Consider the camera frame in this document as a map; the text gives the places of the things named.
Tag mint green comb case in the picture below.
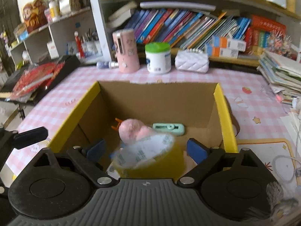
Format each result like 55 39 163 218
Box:
152 123 185 136

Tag small pink plush ball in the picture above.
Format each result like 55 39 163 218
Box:
111 118 156 145

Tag yellow tape roll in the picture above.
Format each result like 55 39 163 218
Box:
112 133 186 181

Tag yellow cardboard box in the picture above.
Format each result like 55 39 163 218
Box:
49 81 238 180

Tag red decorations in plastic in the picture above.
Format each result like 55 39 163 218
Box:
7 62 65 103

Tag pink checkered tablecloth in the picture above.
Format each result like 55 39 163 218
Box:
17 66 300 189

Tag spray bottle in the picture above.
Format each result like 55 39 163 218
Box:
96 61 119 69

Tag white quilted purse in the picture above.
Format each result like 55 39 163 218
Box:
175 49 209 73

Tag black electronic keyboard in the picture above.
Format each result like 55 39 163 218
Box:
1 56 81 105

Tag white drinking straws box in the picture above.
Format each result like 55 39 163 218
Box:
47 41 59 59

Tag red tassel ornament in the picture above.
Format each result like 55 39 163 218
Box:
74 31 85 58

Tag white jar green lid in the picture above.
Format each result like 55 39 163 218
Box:
145 42 171 74

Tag white pen holder left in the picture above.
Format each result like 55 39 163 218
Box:
82 40 103 56

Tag orange white medicine box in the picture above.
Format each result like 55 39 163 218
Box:
204 36 246 59

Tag stack of papers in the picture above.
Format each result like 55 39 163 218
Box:
257 51 300 105

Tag pink humidifier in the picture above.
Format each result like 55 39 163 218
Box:
112 29 140 73

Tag row of leaning books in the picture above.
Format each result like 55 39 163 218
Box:
124 8 251 50

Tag fortune god figure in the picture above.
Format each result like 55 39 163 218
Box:
22 0 48 33

